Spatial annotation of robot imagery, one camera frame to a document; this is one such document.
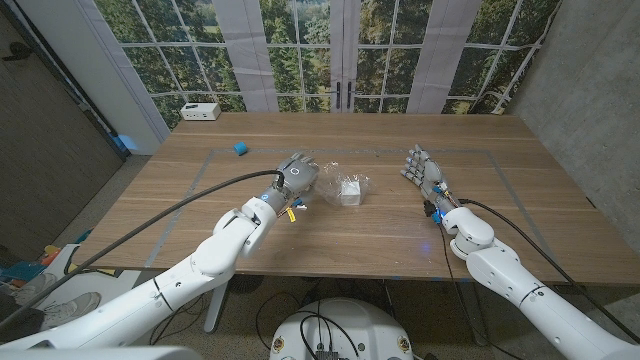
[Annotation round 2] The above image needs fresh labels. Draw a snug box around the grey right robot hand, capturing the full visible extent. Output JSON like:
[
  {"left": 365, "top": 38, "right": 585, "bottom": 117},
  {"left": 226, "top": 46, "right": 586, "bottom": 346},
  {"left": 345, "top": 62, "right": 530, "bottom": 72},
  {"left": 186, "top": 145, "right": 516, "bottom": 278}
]
[{"left": 399, "top": 144, "right": 447, "bottom": 199}]

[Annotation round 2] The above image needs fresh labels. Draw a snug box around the black torso cable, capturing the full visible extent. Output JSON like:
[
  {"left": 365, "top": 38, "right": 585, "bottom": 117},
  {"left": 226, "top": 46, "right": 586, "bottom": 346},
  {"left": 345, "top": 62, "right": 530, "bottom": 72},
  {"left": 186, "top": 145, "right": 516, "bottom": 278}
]
[{"left": 298, "top": 312, "right": 362, "bottom": 360}]

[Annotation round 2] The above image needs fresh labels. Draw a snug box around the white sneaker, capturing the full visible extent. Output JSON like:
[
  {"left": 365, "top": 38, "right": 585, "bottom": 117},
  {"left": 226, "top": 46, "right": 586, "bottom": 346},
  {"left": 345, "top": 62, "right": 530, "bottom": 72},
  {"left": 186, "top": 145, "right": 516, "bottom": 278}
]
[
  {"left": 39, "top": 291, "right": 103, "bottom": 331},
  {"left": 9, "top": 272, "right": 59, "bottom": 307}
]

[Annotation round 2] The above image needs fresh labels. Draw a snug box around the black round floor item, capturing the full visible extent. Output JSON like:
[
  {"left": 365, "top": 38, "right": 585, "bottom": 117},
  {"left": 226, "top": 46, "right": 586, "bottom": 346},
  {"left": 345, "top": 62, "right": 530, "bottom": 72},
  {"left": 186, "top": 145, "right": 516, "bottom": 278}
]
[{"left": 230, "top": 274, "right": 266, "bottom": 295}]

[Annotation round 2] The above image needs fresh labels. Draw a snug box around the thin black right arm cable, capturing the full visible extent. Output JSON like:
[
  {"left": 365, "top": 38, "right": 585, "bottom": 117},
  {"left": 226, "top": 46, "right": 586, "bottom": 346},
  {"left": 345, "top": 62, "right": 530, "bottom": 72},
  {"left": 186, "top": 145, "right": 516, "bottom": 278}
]
[{"left": 437, "top": 224, "right": 511, "bottom": 360}]

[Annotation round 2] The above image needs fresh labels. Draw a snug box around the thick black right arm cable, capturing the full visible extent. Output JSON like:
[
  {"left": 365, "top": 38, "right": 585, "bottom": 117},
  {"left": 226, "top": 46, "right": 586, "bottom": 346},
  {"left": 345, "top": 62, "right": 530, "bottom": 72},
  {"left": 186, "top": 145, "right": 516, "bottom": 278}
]
[{"left": 457, "top": 198, "right": 640, "bottom": 345}]

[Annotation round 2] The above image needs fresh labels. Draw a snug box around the orange floor toy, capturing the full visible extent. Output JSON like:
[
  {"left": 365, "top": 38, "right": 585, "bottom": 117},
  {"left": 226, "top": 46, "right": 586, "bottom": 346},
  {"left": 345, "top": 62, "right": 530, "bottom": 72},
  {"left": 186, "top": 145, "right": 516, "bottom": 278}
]
[{"left": 40, "top": 244, "right": 62, "bottom": 267}]

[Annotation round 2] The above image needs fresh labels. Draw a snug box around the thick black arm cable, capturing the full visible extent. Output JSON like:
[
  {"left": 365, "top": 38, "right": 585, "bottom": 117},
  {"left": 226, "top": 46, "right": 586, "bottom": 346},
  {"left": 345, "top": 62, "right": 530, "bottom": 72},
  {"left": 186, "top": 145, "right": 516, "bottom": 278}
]
[
  {"left": 457, "top": 198, "right": 640, "bottom": 345},
  {"left": 0, "top": 169, "right": 286, "bottom": 330}
]

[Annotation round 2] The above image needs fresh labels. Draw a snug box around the clear plastic wrap sheet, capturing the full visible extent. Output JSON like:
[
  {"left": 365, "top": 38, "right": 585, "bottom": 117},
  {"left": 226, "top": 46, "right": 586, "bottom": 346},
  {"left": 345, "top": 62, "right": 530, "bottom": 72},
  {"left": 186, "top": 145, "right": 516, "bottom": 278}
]
[{"left": 314, "top": 160, "right": 372, "bottom": 208}]

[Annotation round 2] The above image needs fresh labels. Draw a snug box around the teal floor object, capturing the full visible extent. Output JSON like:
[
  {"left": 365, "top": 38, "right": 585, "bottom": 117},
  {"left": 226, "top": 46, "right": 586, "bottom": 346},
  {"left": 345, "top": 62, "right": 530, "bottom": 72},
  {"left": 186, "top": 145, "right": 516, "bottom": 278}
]
[{"left": 0, "top": 260, "right": 47, "bottom": 284}]

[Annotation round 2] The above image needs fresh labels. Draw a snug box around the white table leg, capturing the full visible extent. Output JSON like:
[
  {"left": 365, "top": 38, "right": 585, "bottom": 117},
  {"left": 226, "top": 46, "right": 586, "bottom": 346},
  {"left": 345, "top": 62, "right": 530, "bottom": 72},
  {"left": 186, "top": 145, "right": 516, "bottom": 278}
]
[{"left": 203, "top": 279, "right": 232, "bottom": 335}]

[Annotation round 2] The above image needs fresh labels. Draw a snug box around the light blue floor object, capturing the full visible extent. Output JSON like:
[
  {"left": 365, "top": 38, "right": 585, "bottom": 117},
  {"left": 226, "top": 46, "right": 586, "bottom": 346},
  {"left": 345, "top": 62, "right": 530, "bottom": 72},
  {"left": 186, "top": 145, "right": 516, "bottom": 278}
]
[{"left": 112, "top": 133, "right": 140, "bottom": 154}]

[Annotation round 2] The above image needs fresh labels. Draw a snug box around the white power strip box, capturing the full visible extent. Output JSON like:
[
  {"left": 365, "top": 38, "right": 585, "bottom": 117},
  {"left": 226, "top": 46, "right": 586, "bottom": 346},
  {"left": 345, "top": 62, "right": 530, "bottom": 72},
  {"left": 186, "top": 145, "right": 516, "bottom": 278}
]
[{"left": 179, "top": 101, "right": 222, "bottom": 122}]

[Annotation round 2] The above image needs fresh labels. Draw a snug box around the black door handle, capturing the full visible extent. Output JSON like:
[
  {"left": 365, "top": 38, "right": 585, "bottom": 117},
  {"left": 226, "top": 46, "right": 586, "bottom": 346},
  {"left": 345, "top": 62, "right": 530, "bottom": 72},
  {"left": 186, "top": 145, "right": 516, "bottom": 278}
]
[{"left": 1, "top": 41, "right": 32, "bottom": 63}]

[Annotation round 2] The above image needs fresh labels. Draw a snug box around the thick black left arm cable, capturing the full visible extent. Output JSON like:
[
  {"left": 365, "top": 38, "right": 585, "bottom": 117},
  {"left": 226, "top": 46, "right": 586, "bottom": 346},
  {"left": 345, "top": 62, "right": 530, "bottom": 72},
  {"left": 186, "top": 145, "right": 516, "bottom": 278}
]
[{"left": 0, "top": 169, "right": 286, "bottom": 330}]

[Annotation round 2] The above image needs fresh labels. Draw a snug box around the grey table leg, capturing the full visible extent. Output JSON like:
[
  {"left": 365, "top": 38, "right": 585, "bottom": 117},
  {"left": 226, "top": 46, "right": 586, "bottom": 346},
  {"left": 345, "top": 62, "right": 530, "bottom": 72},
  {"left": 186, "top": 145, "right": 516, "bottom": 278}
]
[{"left": 457, "top": 282, "right": 490, "bottom": 347}]

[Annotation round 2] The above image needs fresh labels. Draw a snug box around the white cube block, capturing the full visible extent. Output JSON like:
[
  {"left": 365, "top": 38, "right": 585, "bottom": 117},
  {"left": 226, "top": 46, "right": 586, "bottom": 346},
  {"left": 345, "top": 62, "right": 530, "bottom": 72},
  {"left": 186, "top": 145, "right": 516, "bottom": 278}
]
[{"left": 339, "top": 179, "right": 362, "bottom": 207}]

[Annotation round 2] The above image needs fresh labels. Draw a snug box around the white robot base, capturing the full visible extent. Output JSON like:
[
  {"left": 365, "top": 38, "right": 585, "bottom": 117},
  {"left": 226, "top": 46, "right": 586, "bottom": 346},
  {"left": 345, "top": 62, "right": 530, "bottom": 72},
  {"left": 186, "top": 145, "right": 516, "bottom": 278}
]
[{"left": 268, "top": 297, "right": 415, "bottom": 360}]

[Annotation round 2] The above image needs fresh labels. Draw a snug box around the dark brown door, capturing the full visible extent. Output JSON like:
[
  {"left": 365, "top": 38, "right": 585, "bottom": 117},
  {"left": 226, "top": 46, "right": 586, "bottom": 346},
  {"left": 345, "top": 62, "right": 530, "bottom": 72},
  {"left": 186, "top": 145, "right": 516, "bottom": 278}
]
[{"left": 0, "top": 9, "right": 126, "bottom": 251}]

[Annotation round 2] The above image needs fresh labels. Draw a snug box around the printed window backdrop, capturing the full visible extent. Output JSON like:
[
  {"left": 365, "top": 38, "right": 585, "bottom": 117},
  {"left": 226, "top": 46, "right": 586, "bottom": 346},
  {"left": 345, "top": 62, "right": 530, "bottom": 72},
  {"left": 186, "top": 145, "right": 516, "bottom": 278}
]
[{"left": 92, "top": 0, "right": 561, "bottom": 132}]

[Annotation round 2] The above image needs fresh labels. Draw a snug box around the black floor cable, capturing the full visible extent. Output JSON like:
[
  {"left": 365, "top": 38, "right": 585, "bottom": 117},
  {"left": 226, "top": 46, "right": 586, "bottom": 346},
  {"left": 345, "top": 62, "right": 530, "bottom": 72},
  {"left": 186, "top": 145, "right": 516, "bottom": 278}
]
[
  {"left": 149, "top": 294, "right": 216, "bottom": 347},
  {"left": 254, "top": 291, "right": 321, "bottom": 346}
]

